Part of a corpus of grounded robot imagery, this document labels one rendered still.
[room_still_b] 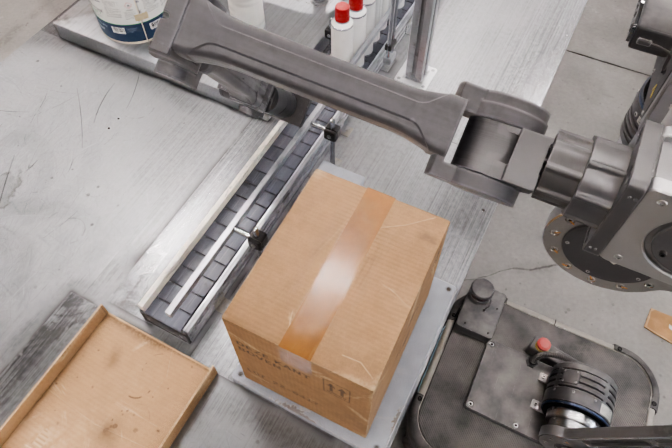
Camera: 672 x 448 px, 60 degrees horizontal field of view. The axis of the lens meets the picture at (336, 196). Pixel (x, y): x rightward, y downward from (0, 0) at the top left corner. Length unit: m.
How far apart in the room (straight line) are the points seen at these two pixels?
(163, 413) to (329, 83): 0.73
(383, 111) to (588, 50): 2.57
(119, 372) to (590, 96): 2.31
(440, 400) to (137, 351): 0.89
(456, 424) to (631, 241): 1.20
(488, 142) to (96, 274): 0.92
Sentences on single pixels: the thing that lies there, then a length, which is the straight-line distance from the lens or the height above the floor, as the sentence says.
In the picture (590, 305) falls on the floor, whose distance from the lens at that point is 2.27.
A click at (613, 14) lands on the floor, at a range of 3.39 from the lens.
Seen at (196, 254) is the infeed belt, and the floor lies 0.88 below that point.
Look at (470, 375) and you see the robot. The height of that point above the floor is 0.24.
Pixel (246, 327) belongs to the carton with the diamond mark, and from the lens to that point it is 0.86.
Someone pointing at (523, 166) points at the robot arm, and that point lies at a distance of 0.59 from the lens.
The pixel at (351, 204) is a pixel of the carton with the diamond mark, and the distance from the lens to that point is 0.95.
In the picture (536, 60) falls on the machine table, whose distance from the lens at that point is 1.69.
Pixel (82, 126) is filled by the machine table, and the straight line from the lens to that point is 1.56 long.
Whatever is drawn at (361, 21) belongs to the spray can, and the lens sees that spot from 1.41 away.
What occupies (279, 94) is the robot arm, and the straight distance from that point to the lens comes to 1.15.
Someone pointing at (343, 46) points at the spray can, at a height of 0.99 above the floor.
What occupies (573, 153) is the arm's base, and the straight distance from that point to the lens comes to 0.59.
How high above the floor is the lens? 1.91
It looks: 55 degrees down
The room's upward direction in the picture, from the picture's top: straight up
